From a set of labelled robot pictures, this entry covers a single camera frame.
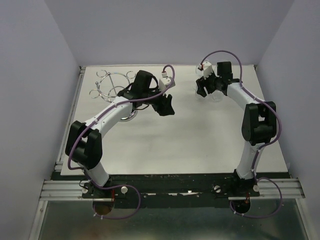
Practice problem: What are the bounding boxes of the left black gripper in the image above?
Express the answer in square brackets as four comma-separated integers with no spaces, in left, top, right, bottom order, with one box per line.
[142,84,176,117]

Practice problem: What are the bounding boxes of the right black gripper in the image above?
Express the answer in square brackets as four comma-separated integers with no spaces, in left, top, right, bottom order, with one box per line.
[195,68,222,98]

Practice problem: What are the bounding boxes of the short textured wine glass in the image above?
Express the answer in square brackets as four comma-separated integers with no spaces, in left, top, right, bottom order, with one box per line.
[211,91,224,102]

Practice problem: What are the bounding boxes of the chrome wine glass rack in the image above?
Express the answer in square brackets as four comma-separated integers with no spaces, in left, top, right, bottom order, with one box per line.
[89,70,138,122]

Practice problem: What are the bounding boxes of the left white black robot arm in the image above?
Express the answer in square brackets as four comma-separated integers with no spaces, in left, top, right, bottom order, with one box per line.
[65,70,175,198]

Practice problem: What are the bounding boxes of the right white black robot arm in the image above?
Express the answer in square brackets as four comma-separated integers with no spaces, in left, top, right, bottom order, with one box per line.
[196,61,277,196]

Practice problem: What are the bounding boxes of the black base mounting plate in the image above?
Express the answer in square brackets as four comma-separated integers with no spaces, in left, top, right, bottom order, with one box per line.
[82,173,260,209]

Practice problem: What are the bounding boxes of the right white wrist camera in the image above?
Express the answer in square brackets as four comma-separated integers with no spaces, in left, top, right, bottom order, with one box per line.
[199,60,214,79]

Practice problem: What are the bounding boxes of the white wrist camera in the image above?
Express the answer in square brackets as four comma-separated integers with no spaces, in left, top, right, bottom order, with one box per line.
[158,71,176,92]
[199,60,214,79]

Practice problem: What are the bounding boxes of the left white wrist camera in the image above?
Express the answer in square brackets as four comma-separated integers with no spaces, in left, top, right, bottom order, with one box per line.
[158,71,176,92]

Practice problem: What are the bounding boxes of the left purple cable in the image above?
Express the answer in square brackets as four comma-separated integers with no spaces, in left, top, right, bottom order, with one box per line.
[67,65,176,221]

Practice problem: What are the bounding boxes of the aluminium rail frame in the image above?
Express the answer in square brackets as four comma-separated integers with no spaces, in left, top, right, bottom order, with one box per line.
[27,66,307,240]

